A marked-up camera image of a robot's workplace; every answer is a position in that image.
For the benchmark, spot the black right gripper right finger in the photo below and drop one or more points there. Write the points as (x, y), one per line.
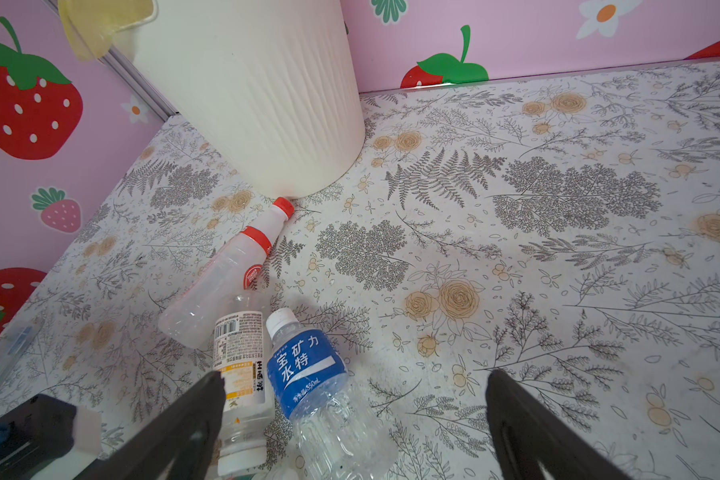
(531, 442)

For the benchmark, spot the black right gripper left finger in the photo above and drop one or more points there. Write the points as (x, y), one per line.
(177, 444)

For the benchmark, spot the clear bottle orange white label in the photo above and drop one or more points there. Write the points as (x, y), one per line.
(241, 347)

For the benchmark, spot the white bottle red cap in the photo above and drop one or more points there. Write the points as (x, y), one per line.
(190, 319)

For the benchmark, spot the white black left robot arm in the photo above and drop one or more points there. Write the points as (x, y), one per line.
(46, 438)

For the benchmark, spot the cream plastic waste bin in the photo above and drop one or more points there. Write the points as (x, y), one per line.
(269, 84)

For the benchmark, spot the yellow bin liner bag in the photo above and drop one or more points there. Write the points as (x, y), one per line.
(90, 25)

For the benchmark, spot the clear bottle blue Chinese label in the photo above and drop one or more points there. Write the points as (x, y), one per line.
(336, 431)

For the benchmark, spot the left aluminium corner post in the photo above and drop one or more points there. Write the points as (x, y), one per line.
(120, 59)

